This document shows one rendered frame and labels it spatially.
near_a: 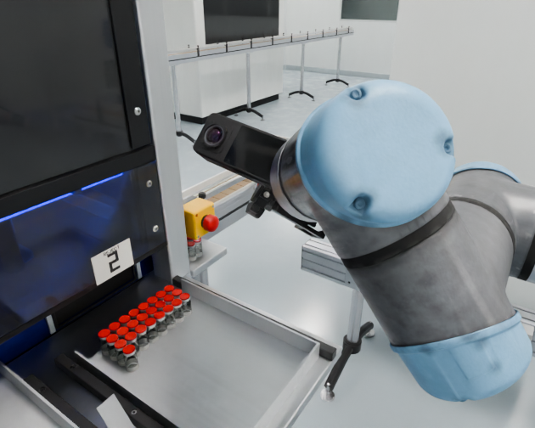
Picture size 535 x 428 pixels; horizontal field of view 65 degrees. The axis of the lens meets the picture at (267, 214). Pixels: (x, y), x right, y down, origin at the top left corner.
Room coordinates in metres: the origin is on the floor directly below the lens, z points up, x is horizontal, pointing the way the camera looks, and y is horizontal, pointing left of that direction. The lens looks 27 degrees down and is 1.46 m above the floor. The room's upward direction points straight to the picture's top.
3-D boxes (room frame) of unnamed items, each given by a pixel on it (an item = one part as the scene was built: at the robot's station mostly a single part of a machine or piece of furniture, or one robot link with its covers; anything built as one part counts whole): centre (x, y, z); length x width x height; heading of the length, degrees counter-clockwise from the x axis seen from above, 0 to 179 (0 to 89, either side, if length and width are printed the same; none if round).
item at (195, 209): (0.88, 0.17, 1.00); 0.08 x 0.07 x 0.07; 56
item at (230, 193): (1.20, 0.13, 0.92); 0.69 x 0.16 x 0.16; 146
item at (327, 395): (1.36, -0.37, 0.07); 0.50 x 0.08 x 0.14; 146
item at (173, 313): (0.61, 0.21, 0.90); 0.18 x 0.02 x 0.05; 145
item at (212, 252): (0.92, 0.20, 0.87); 0.14 x 0.13 x 0.02; 56
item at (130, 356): (0.53, 0.24, 0.90); 0.02 x 0.02 x 0.05
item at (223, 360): (0.54, 0.12, 0.90); 0.34 x 0.26 x 0.04; 55
